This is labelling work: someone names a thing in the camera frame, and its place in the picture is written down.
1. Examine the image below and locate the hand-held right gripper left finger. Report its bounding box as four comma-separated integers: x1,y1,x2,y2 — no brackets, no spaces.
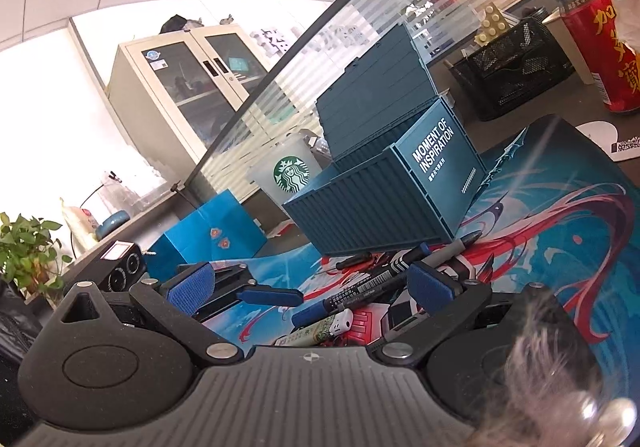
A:
45,263,245,369

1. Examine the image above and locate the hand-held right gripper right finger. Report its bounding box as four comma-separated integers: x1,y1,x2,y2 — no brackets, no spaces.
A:
376,261,569,367

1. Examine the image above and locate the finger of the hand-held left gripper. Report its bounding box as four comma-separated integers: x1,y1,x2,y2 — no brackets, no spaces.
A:
215,265,259,293
196,284,304,324

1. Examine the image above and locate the blue pen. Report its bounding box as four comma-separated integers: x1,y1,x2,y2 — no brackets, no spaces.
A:
290,299,332,329

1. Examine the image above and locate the grey barrel marker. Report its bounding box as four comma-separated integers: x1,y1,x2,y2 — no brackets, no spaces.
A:
424,229,484,268

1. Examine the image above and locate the beige and green marker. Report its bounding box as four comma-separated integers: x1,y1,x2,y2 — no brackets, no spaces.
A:
272,317,346,348

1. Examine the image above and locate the black marker with white print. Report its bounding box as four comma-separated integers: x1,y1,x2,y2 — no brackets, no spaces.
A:
320,273,408,316

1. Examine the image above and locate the small black pen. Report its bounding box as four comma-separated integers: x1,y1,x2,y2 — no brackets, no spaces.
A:
335,251,374,271

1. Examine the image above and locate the teal container storage box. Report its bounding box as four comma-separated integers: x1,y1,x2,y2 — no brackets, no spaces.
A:
282,22,488,258

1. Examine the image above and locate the blue round dish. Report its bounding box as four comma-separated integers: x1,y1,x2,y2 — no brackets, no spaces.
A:
97,209,132,240

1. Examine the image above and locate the blue paper bag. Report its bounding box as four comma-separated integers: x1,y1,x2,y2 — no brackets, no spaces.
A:
147,189,268,283

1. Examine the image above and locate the white bottle with red label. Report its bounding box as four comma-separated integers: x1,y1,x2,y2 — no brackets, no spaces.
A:
60,197,101,245

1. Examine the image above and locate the potted green plant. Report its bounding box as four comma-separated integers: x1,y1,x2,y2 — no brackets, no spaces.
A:
0,212,73,298

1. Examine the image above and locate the large translucent plastic cup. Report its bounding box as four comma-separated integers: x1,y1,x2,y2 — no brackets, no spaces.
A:
247,132,328,216

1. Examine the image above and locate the black plastic bag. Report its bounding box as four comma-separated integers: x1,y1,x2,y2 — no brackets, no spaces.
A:
0,277,56,378

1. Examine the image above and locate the printed blue desk mat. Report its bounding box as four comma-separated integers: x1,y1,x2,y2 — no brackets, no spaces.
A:
150,114,640,408

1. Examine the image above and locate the grey fluffy fur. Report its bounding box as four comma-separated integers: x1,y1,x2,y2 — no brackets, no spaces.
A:
465,287,640,447

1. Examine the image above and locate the beige glass-door cabinet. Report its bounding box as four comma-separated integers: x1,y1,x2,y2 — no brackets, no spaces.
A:
107,23,273,162

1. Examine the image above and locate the black mesh basket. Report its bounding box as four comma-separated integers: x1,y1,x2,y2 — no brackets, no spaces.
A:
447,9,576,122

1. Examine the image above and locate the white printed paper slip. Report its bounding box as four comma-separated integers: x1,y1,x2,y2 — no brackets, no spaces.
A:
575,121,640,162

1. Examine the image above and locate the dark bag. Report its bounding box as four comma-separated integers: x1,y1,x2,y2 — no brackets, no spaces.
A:
160,14,201,34

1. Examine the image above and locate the yellow studded brick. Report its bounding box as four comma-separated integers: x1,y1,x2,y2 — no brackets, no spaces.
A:
472,2,521,45

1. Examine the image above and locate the red drink can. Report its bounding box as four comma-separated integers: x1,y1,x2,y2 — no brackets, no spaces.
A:
557,0,640,114

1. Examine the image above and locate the white tissue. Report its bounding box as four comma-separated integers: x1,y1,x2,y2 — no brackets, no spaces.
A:
612,0,640,58

